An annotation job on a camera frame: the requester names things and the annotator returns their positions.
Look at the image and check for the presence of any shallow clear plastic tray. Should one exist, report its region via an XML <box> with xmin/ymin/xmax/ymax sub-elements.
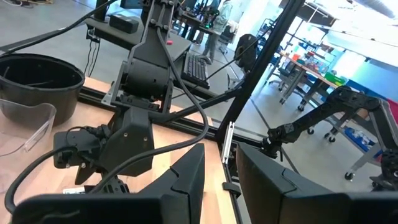
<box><xmin>0</xmin><ymin>98</ymin><xmax>57</xmax><ymax>194</ymax></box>

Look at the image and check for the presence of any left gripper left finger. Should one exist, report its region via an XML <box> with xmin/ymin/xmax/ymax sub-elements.
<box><xmin>136</xmin><ymin>142</ymin><xmax>206</xmax><ymax>224</ymax></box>

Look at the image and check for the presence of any black aluminium table frame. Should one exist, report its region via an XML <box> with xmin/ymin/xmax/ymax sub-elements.
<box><xmin>77</xmin><ymin>0</ymin><xmax>305</xmax><ymax>224</ymax></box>

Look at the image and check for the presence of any black plastic bucket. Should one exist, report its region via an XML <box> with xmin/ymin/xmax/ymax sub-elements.
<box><xmin>0</xmin><ymin>53</ymin><xmax>85</xmax><ymax>127</ymax></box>

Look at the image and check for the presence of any wooden background table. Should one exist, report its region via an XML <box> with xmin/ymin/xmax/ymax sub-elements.
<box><xmin>273</xmin><ymin>49</ymin><xmax>374</xmax><ymax>125</ymax></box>

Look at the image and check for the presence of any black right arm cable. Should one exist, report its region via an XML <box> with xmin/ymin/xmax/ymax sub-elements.
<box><xmin>4</xmin><ymin>145</ymin><xmax>78</xmax><ymax>215</ymax></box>
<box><xmin>90</xmin><ymin>27</ymin><xmax>210</xmax><ymax>194</ymax></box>

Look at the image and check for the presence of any person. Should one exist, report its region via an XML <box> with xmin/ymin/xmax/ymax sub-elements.
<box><xmin>198</xmin><ymin>0</ymin><xmax>234</xmax><ymax>65</ymax></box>

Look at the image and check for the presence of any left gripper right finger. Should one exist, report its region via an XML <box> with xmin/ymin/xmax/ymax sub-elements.
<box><xmin>235</xmin><ymin>142</ymin><xmax>354</xmax><ymax>224</ymax></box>

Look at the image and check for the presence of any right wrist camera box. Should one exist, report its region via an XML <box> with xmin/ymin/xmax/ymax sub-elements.
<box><xmin>52</xmin><ymin>126</ymin><xmax>108</xmax><ymax>170</ymax></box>

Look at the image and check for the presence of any blue floor crate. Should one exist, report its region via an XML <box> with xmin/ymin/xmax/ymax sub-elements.
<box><xmin>344</xmin><ymin>126</ymin><xmax>384</xmax><ymax>154</ymax></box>

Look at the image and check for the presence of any green storage box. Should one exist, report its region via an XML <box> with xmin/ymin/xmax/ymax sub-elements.
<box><xmin>324</xmin><ymin>72</ymin><xmax>348</xmax><ymax>87</ymax></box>

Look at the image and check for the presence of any grey keyboard desk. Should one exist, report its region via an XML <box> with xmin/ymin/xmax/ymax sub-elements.
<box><xmin>170</xmin><ymin>58</ymin><xmax>246</xmax><ymax>101</ymax></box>

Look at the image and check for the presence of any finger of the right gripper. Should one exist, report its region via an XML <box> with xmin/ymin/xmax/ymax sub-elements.
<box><xmin>73</xmin><ymin>161</ymin><xmax>98</xmax><ymax>186</ymax></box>

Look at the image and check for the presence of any thick black hanging cable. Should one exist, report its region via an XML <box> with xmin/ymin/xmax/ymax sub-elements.
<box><xmin>0</xmin><ymin>0</ymin><xmax>121</xmax><ymax>55</ymax></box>

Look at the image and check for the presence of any black desk device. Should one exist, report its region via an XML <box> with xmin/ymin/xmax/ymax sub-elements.
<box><xmin>108</xmin><ymin>14</ymin><xmax>140</xmax><ymax>34</ymax></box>

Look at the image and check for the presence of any backlit computer keyboard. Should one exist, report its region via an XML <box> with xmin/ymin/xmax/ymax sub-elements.
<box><xmin>181</xmin><ymin>52</ymin><xmax>211</xmax><ymax>90</ymax></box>

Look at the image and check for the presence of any white card box black emblem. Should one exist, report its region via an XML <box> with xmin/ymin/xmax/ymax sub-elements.
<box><xmin>63</xmin><ymin>186</ymin><xmax>86</xmax><ymax>195</ymax></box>

